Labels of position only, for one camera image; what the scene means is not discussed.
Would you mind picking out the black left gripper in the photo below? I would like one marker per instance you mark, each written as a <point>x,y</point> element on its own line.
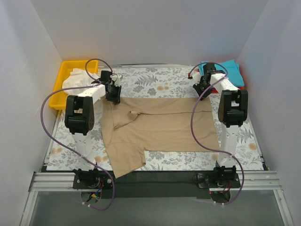
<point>113,92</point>

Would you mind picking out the folded turquoise t shirt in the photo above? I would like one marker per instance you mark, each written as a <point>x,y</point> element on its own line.
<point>234,74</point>

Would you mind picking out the beige t shirt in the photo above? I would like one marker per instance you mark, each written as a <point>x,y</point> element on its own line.
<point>154,124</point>

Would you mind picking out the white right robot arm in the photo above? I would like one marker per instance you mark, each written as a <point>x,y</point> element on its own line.
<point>232,113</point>

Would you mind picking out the aluminium frame rail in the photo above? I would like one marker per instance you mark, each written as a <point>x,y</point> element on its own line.
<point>155,198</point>

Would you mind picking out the folded magenta t shirt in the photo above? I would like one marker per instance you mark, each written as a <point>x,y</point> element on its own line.
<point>215,91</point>

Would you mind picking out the white crumpled t shirt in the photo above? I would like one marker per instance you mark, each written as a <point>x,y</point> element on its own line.
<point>79,78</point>

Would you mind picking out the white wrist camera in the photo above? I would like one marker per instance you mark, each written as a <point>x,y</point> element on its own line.
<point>116,80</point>
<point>195,76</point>

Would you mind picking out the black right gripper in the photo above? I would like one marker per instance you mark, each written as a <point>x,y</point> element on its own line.
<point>203,87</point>

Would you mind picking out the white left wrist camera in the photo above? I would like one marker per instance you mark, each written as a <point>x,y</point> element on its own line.
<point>116,80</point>

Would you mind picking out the floral patterned table mat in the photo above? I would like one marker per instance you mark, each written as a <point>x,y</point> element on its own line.
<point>156,82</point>

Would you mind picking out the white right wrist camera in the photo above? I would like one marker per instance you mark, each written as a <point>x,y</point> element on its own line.
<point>195,76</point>

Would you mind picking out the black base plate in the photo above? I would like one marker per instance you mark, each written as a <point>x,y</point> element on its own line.
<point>148,184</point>

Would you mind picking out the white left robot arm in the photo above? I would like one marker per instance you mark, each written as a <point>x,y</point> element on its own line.
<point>80,120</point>

